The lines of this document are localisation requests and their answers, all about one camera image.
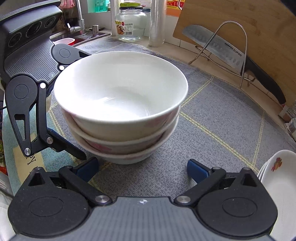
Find white floral bowl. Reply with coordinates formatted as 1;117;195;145
69;116;179;165

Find glass jar yellow green lid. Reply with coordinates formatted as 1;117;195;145
115;2;147;42

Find white printed food bag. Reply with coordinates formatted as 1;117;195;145
278;102;296;140

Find bamboo cutting board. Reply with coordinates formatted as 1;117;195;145
173;1;295;106

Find grey checked table mat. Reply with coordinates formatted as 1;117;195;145
0;37;296;202

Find green dish soap bottle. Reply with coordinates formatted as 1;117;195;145
87;0;110;13

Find tall plastic wrap roll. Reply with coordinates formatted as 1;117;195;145
149;0;167;47

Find plain white ceramic bowl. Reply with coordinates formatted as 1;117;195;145
54;51;188;141

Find metal wire board rack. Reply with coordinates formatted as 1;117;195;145
182;21;255;86

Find orange cooking oil jug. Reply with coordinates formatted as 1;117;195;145
166;0;185;18

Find chrome sink faucet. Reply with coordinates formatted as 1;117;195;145
67;0;86;35

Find steel kitchen knife black handle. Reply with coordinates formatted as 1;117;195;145
182;25;286;104

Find white plates floral stack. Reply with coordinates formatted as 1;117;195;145
257;150;296;240

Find white bowl pink flowers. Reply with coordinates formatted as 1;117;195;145
62;108;180;155

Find thin white plastic roll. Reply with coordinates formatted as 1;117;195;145
110;0;120;37

